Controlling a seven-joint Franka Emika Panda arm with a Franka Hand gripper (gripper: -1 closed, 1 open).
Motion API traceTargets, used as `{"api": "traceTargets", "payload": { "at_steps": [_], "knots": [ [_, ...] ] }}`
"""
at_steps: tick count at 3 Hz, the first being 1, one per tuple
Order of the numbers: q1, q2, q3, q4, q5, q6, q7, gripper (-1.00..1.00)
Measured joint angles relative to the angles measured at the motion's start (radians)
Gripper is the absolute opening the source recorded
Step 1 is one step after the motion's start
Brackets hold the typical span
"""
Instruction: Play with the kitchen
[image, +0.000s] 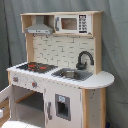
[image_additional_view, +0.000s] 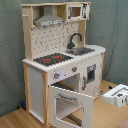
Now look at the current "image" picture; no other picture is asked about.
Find wooden toy kitchen unit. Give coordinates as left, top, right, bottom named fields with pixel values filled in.
left=8, top=11, right=114, bottom=128

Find black stovetop red burners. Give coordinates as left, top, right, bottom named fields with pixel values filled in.
left=16, top=61, right=59, bottom=74

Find grey range hood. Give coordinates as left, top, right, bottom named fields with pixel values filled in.
left=25, top=16, right=53, bottom=35

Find left red stove knob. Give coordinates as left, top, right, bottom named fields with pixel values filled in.
left=12, top=76, right=19, bottom=83

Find white oven door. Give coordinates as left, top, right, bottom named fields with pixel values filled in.
left=0, top=85, right=12, bottom=118

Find red stove knob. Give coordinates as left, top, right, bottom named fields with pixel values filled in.
left=32, top=82, right=37, bottom=88
left=12, top=76, right=19, bottom=83

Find white cupboard door with dispenser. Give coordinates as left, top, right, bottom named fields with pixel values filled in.
left=44, top=82, right=82, bottom=128

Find right red stove knob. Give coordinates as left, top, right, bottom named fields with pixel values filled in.
left=32, top=82, right=37, bottom=88

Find black toy faucet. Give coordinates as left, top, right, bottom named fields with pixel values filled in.
left=76, top=51, right=94, bottom=70

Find white toy microwave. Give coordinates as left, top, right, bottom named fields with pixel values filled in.
left=55, top=15, right=92, bottom=34

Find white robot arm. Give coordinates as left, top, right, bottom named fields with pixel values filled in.
left=1, top=121, right=33, bottom=128

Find grey toy sink basin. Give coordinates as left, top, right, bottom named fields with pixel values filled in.
left=53, top=68, right=93, bottom=81

